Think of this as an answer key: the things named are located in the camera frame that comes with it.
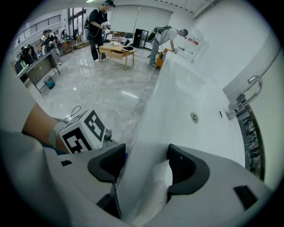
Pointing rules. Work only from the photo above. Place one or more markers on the light wooden desk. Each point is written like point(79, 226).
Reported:
point(115, 51)

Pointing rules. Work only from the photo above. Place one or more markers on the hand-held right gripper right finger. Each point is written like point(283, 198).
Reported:
point(190, 170)

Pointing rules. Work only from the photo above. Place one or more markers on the person's grey shirt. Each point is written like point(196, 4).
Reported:
point(20, 173)

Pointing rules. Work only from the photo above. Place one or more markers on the grey table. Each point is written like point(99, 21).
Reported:
point(42, 66)

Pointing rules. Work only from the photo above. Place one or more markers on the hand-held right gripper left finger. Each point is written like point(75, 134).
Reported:
point(104, 166)

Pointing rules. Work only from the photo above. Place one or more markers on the person's left forearm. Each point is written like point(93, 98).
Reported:
point(37, 126)

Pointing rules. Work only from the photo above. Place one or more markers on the orange box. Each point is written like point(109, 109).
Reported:
point(160, 59)

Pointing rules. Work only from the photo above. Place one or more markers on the black glass-door cabinet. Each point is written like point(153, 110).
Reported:
point(140, 38)

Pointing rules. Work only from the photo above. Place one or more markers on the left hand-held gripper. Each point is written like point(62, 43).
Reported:
point(82, 133)

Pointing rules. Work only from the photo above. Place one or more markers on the chrome faucet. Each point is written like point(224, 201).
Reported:
point(250, 93)

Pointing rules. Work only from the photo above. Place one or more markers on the mesh bin with teal liner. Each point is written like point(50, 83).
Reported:
point(49, 83)

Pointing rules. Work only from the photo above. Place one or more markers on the chrome sink drain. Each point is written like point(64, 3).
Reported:
point(194, 117)

